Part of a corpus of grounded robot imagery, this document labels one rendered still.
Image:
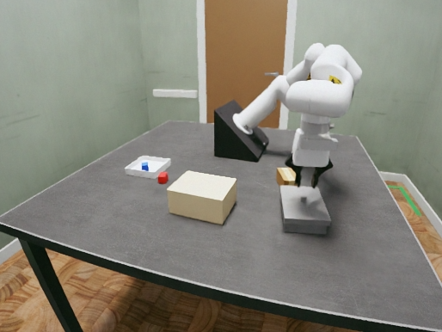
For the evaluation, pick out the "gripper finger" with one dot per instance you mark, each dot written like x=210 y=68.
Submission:
x=296 y=169
x=318 y=172

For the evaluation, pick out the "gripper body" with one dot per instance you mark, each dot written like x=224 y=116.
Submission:
x=308 y=158

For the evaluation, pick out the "small red block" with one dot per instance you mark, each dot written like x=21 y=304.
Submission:
x=162 y=177

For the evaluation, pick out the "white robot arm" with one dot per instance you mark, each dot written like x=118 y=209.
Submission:
x=310 y=98

